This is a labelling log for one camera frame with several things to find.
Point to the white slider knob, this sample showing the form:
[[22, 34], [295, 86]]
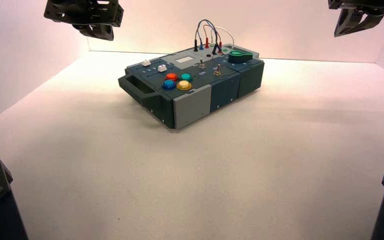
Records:
[[145, 62], [162, 68]]

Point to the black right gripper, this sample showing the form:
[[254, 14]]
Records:
[[361, 4]]

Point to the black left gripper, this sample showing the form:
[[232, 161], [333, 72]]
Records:
[[86, 11]]

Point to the metal toggle switch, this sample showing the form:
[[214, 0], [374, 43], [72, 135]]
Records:
[[217, 70], [202, 63]]

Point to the blue grey control box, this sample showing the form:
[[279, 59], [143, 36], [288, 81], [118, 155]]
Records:
[[192, 106]]

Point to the yellow round push button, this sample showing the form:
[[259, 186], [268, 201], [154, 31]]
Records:
[[184, 85]]

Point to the green round push button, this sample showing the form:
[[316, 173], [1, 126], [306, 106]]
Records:
[[186, 77]]

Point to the red round push button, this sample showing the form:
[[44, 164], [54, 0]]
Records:
[[171, 77]]

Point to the green rotary selector knob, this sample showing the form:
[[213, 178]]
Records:
[[240, 57]]

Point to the blue round push button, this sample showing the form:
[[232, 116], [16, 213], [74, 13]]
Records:
[[168, 84]]

